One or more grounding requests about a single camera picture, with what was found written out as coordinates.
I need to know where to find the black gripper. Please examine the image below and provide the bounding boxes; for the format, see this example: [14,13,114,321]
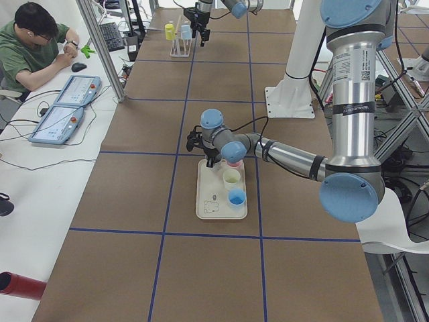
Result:
[183,7,210,47]
[186,125,222,168]

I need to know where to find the light blue cup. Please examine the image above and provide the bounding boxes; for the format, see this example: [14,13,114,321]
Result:
[180,24,192,40]
[227,188,247,209]

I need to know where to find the yellow cup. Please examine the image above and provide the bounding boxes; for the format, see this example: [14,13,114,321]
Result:
[164,23,175,41]

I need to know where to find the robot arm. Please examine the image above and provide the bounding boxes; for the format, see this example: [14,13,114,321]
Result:
[182,0,264,47]
[186,1,397,223]

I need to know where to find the pale green cup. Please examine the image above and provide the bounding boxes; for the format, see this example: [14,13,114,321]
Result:
[222,168,241,191]

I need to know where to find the pink cup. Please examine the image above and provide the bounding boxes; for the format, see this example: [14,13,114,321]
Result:
[225,160,243,171]

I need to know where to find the cream plastic tray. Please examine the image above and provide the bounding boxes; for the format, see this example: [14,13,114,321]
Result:
[196,160,247,219]

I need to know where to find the black keyboard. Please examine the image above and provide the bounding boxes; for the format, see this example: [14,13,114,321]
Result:
[99,22,125,52]

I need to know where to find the green toy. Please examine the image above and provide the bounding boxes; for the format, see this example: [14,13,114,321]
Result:
[80,45,96,59]

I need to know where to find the black computer mouse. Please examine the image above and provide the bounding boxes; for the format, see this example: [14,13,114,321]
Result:
[71,62,87,72]

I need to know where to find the upper teach pendant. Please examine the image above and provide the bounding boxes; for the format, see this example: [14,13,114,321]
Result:
[54,75,101,107]

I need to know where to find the teach pendant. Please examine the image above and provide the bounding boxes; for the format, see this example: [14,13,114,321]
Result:
[28,105,84,145]
[54,75,101,107]

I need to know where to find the lower teach pendant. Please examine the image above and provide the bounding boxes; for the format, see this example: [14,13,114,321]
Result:
[28,105,84,145]

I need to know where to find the seated person in green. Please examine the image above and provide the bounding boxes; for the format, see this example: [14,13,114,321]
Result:
[1,2,80,101]

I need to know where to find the red bottle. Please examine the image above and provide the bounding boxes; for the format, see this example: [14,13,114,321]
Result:
[1,272,47,301]

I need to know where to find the white wire cup rack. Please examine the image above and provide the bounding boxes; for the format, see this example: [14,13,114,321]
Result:
[170,15,193,58]

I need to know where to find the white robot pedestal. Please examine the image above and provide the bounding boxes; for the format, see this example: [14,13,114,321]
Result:
[265,0,326,119]

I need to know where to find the aluminium frame post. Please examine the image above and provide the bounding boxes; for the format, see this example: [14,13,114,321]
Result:
[76,0,125,103]

